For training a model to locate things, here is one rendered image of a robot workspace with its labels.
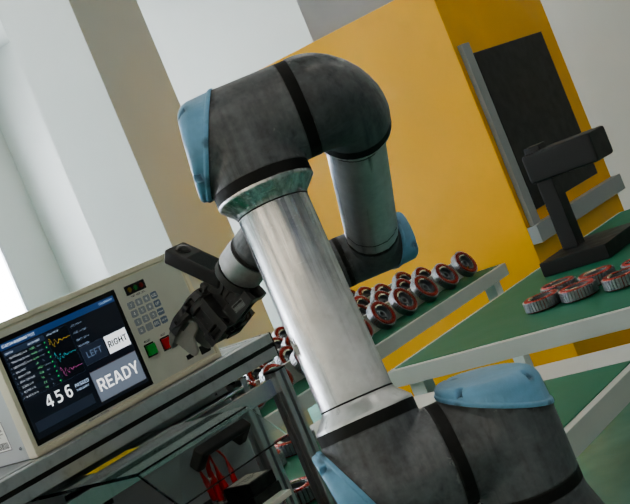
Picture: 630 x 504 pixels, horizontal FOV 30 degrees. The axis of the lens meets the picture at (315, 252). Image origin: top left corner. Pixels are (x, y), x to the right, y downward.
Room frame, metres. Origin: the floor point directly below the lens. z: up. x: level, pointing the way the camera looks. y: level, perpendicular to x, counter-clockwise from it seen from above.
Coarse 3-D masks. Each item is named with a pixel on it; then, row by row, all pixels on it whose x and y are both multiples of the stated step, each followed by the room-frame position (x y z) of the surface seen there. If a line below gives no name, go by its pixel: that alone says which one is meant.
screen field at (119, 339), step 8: (104, 336) 1.91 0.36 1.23; (112, 336) 1.92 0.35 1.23; (120, 336) 1.93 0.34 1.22; (88, 344) 1.88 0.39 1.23; (96, 344) 1.89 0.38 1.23; (104, 344) 1.90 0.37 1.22; (112, 344) 1.92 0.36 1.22; (120, 344) 1.93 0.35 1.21; (128, 344) 1.94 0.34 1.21; (88, 352) 1.88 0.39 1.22; (96, 352) 1.89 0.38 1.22; (104, 352) 1.90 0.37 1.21; (112, 352) 1.91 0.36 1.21; (88, 360) 1.87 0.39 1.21; (96, 360) 1.88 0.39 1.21
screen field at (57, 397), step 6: (66, 384) 1.83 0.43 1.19; (54, 390) 1.81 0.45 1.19; (60, 390) 1.81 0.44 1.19; (66, 390) 1.82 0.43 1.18; (72, 390) 1.83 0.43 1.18; (42, 396) 1.79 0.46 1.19; (48, 396) 1.79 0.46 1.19; (54, 396) 1.80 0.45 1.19; (60, 396) 1.81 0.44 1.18; (66, 396) 1.82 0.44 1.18; (72, 396) 1.83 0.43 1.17; (48, 402) 1.79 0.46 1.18; (54, 402) 1.80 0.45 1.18; (60, 402) 1.81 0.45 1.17; (48, 408) 1.79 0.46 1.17
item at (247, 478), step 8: (256, 472) 1.99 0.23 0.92; (264, 472) 1.96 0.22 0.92; (272, 472) 1.97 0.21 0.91; (240, 480) 1.98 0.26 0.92; (248, 480) 1.95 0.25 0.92; (256, 480) 1.94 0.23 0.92; (264, 480) 1.95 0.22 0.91; (272, 480) 1.97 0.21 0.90; (232, 488) 1.95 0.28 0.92; (240, 488) 1.94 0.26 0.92; (248, 488) 1.93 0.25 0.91; (256, 488) 1.93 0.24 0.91; (264, 488) 1.95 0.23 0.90; (272, 488) 1.96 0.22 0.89; (280, 488) 1.97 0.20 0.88; (224, 496) 2.01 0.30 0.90; (232, 496) 1.95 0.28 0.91; (240, 496) 1.94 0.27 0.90; (248, 496) 1.93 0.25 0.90; (256, 496) 1.93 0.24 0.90; (264, 496) 1.94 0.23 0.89; (272, 496) 1.95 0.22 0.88; (280, 496) 1.94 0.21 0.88; (288, 496) 1.95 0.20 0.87
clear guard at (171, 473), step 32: (224, 416) 1.75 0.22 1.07; (256, 416) 1.75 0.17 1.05; (128, 448) 1.83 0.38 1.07; (160, 448) 1.70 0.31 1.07; (192, 448) 1.65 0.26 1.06; (224, 448) 1.67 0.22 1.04; (256, 448) 1.69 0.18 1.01; (96, 480) 1.66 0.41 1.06; (160, 480) 1.58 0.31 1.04; (192, 480) 1.60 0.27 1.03
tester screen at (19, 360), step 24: (96, 312) 1.91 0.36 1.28; (24, 336) 1.80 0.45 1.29; (48, 336) 1.83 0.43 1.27; (72, 336) 1.86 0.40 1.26; (96, 336) 1.90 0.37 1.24; (24, 360) 1.78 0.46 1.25; (48, 360) 1.82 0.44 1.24; (72, 360) 1.85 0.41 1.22; (24, 384) 1.77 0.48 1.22; (48, 384) 1.80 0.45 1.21; (72, 384) 1.83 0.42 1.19; (96, 408) 1.85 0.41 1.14; (48, 432) 1.77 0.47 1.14
